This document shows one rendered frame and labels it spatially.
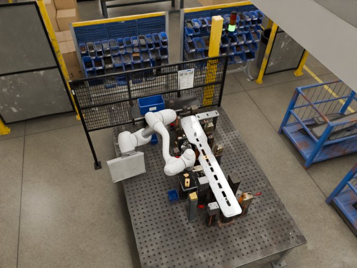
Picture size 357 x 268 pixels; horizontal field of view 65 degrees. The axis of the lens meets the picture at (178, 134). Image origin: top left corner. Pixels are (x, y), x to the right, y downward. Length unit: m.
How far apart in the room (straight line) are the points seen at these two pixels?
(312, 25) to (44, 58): 4.21
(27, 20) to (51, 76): 0.87
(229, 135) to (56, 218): 2.48
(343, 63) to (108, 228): 3.61
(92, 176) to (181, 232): 1.83
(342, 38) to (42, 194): 4.18
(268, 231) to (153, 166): 1.45
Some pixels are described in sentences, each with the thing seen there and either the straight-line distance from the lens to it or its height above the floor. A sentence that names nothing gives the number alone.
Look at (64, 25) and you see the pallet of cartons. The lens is 6.76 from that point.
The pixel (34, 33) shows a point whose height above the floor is 1.58.
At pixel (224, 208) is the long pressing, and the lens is 2.78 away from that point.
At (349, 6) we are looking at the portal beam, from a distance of 0.39.
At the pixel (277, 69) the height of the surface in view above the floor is 0.20.
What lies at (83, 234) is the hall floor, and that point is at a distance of 3.88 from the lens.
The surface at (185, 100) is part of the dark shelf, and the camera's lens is 3.68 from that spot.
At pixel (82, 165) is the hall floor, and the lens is 4.45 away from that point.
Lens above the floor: 3.43
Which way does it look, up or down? 48 degrees down
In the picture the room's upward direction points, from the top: 1 degrees clockwise
